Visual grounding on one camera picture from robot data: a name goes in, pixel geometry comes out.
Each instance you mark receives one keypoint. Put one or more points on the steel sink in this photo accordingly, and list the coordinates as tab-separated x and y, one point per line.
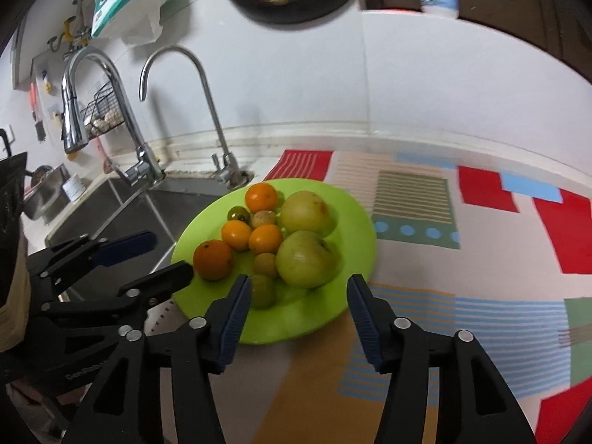
138	212

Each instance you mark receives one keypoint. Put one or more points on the large chrome faucet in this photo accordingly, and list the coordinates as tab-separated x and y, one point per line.
125	111

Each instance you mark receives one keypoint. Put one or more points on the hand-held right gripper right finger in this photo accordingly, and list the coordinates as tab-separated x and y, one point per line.
363	321

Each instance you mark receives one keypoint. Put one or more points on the green plate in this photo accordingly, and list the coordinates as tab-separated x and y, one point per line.
323	305

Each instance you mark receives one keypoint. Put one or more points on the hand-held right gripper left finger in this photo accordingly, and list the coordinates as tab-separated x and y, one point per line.
236	319

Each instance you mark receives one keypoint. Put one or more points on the green apple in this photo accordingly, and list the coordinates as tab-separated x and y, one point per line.
305	259

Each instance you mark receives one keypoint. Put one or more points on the large orange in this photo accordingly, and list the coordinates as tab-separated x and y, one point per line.
261	197
265	239

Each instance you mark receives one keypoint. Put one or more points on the thin gooseneck faucet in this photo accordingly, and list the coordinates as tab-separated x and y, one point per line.
210	101

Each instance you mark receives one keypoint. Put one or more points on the small yellow fruit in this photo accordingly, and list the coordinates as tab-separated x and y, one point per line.
264	219
266	264

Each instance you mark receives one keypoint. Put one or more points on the yellow-green apple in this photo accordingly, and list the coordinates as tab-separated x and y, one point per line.
305	212

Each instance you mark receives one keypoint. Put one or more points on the yellow wall hooks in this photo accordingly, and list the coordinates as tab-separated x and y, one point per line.
69	27

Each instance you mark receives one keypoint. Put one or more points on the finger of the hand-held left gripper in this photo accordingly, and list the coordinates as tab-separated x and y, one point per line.
162	280
127	243

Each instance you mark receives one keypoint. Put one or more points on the white cup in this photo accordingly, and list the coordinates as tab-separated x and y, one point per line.
74	187

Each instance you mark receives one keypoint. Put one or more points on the green tomato with stem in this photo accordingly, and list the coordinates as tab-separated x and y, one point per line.
238	213

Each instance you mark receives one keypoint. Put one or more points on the dark orange tangerine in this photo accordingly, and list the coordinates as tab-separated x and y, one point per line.
213	260

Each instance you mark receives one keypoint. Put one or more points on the colourful patterned mat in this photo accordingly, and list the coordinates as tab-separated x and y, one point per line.
485	249

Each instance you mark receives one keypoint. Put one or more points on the small orange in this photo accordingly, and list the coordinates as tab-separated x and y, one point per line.
236	235

